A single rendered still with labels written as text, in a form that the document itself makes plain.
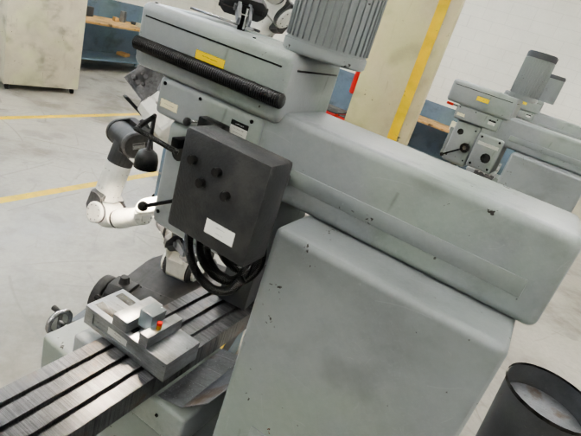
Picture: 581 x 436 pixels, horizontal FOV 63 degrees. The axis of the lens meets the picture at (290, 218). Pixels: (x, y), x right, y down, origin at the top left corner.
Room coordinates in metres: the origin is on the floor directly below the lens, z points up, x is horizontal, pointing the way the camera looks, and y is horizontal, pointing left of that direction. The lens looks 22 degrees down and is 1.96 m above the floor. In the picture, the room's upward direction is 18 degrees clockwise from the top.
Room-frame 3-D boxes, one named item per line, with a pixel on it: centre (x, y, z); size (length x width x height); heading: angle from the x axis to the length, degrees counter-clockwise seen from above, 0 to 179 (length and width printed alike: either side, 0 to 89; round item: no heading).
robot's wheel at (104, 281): (1.87, 0.75, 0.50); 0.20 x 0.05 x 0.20; 172
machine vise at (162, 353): (1.19, 0.34, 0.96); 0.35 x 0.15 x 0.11; 66
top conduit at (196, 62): (1.12, 0.30, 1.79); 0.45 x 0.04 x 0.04; 66
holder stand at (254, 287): (1.64, 0.09, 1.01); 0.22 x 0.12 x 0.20; 164
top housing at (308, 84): (1.26, 0.26, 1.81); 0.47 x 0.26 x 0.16; 66
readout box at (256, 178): (0.84, 0.13, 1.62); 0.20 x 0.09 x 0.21; 66
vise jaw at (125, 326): (1.20, 0.36, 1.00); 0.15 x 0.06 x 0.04; 156
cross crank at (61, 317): (1.47, 0.73, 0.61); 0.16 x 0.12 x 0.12; 66
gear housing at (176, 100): (1.25, 0.23, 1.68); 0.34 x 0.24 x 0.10; 66
